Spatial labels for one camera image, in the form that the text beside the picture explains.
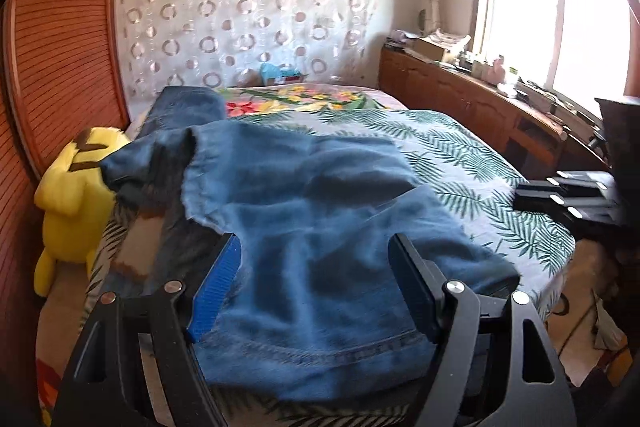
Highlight brown wooden wardrobe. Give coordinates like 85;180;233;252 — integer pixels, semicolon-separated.
1;0;129;426

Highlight wooden framed window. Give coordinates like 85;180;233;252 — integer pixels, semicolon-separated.
473;0;631;117

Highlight pink figurine on desk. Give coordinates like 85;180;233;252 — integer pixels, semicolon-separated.
486;55;506;86

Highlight blue denim jeans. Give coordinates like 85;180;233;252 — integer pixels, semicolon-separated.
101;119;520;402

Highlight cardboard box on desk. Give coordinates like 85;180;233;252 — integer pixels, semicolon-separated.
411;37;458;63

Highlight circle-patterned sheer curtain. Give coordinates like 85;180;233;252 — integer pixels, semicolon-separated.
115;0;378;104

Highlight palm-leaf print quilt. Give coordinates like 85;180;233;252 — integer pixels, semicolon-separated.
93;109;575;426

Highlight long wooden cabinet desk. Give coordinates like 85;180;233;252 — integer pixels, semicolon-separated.
378;44;608;179

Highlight yellow plush toy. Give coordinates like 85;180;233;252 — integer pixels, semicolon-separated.
34;127;130;297

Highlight floral pink blanket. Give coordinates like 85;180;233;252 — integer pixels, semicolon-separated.
36;83;405;426

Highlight blue item behind bed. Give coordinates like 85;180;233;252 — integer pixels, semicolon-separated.
259;63;305;86

